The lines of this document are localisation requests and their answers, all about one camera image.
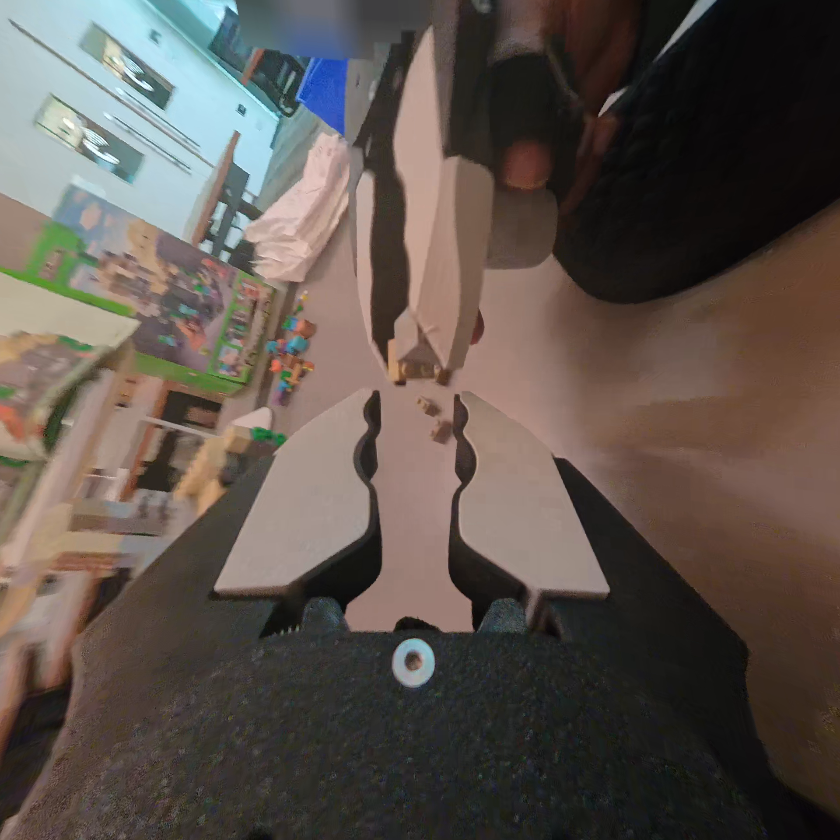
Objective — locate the wood-top office table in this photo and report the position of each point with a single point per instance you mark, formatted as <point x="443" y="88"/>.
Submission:
<point x="220" y="177"/>

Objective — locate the person's right hand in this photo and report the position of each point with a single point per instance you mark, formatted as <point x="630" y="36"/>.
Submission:
<point x="525" y="167"/>

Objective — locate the pile of colourful toy bricks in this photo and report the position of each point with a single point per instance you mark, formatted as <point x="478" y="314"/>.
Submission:
<point x="292" y="348"/>

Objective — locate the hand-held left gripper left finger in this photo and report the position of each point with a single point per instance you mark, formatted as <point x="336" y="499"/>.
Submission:
<point x="302" y="518"/>

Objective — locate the green printed toy set box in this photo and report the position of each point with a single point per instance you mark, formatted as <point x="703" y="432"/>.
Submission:
<point x="177" y="295"/>

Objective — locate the grey toy brick castle model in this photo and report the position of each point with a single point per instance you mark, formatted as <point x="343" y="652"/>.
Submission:
<point x="203" y="469"/>

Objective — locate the grey square toy brick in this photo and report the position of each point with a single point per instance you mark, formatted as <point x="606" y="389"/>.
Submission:
<point x="410" y="341"/>

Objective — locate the grey desk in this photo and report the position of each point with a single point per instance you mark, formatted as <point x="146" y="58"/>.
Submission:
<point x="656" y="426"/>

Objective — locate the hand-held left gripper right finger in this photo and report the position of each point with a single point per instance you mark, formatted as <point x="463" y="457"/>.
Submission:
<point x="531" y="518"/>

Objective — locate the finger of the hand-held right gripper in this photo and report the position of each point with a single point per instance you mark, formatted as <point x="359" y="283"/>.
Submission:
<point x="366" y="262"/>
<point x="446" y="249"/>

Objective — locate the blue plastic bin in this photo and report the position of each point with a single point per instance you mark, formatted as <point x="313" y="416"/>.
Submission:
<point x="325" y="92"/>

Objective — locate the open printed cardboard box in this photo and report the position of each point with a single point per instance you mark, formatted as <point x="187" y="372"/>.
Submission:
<point x="65" y="367"/>

